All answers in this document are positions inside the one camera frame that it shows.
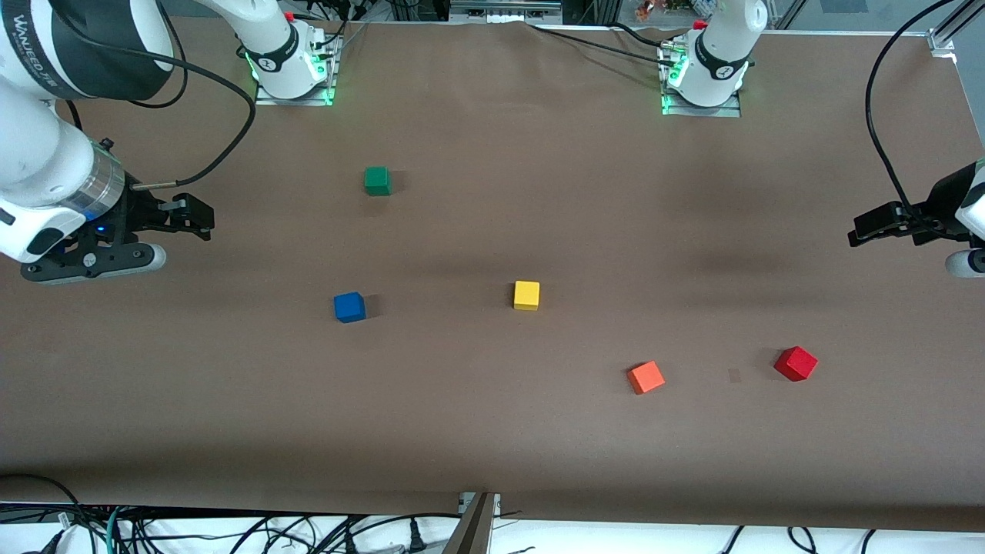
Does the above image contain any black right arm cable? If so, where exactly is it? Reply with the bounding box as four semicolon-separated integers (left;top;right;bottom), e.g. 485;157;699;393
46;0;258;190

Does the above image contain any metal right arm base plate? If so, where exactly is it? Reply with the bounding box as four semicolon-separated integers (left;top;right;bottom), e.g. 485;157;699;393
255;34;340;108

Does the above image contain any black base cable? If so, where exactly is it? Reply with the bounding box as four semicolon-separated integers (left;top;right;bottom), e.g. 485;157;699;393
529;23;678;64

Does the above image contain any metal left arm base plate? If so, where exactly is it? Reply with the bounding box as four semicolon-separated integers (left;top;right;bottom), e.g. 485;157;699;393
660;42;743;118

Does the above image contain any aluminium frame beam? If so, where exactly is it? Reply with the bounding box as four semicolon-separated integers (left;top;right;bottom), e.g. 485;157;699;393
442;496;495;554

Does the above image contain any brown table cover sheet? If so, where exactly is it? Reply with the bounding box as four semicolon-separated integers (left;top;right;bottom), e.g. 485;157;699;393
0;15;985;533

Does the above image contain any grey metal rail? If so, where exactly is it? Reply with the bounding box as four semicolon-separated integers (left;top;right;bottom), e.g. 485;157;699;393
449;0;563;25

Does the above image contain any orange wooden block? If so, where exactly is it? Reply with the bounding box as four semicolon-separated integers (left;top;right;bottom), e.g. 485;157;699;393
627;360;666;395

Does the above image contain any aluminium corner profile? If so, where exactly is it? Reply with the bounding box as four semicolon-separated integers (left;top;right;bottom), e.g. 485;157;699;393
927;0;985;56

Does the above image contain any red wooden block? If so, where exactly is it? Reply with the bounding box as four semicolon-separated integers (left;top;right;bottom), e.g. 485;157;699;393
773;346;819;382

